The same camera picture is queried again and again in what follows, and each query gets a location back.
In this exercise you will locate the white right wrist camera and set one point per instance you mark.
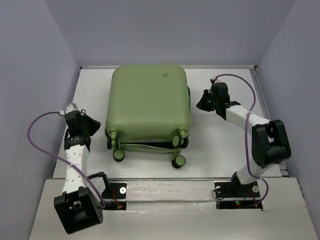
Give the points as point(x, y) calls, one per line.
point(214, 80)

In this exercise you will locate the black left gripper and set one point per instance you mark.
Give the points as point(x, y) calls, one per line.
point(95, 124)

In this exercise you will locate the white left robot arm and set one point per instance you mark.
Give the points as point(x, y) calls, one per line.
point(80, 204)

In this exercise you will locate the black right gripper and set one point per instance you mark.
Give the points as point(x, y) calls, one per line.
point(201, 104)

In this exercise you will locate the green hard-shell suitcase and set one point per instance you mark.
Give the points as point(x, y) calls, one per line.
point(149, 111)

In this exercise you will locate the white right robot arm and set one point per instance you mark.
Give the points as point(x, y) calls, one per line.
point(266, 141)

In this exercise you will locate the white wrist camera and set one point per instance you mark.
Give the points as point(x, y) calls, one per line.
point(214, 80)
point(71, 107)

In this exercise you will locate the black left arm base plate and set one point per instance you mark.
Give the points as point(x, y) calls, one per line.
point(115, 196)

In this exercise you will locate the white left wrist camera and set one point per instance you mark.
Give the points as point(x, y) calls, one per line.
point(71, 107)

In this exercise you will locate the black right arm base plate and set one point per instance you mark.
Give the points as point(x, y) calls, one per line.
point(228, 199)

